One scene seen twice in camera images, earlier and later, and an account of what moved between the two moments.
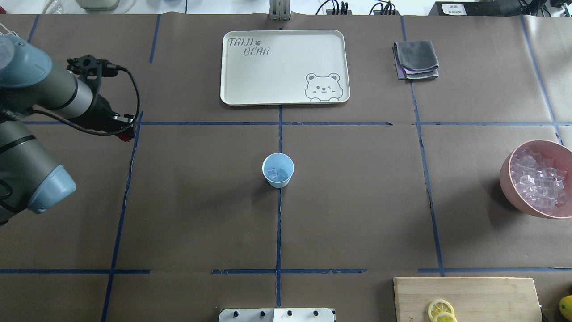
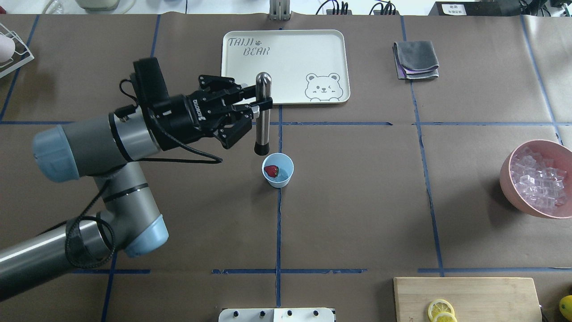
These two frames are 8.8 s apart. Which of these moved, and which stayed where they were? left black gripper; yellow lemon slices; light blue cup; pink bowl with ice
Moved: left black gripper
Stayed: pink bowl with ice; yellow lemon slices; light blue cup
